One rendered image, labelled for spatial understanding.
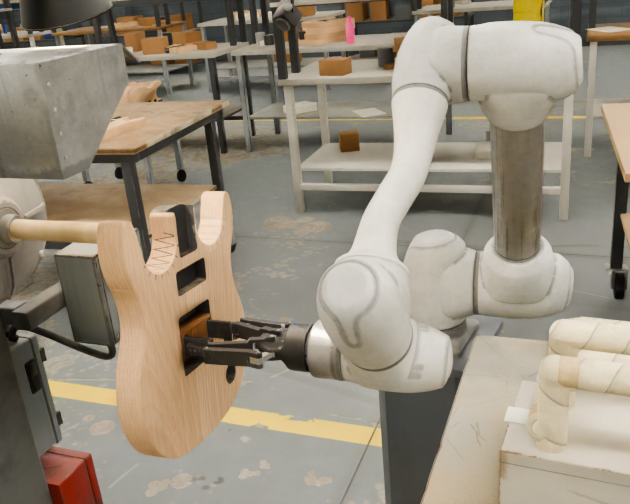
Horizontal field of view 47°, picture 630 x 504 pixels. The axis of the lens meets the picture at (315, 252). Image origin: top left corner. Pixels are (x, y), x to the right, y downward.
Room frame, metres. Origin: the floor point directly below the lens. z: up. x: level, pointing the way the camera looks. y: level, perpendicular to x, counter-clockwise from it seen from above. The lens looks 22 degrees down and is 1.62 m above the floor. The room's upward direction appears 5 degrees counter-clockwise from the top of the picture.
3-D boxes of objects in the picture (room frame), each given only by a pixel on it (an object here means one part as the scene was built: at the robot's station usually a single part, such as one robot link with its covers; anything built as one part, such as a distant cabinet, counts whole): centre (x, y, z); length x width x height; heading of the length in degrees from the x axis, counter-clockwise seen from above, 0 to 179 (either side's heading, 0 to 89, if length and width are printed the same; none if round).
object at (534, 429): (0.69, -0.24, 1.12); 0.11 x 0.03 x 0.03; 155
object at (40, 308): (1.34, 0.53, 1.02); 0.19 x 0.04 x 0.04; 158
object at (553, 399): (0.65, -0.24, 1.15); 0.03 x 0.03 x 0.09
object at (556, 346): (0.72, -0.27, 1.15); 0.03 x 0.03 x 0.09
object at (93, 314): (1.40, 0.51, 0.99); 0.24 x 0.21 x 0.26; 68
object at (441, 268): (1.62, -0.29, 0.87); 0.18 x 0.16 x 0.22; 72
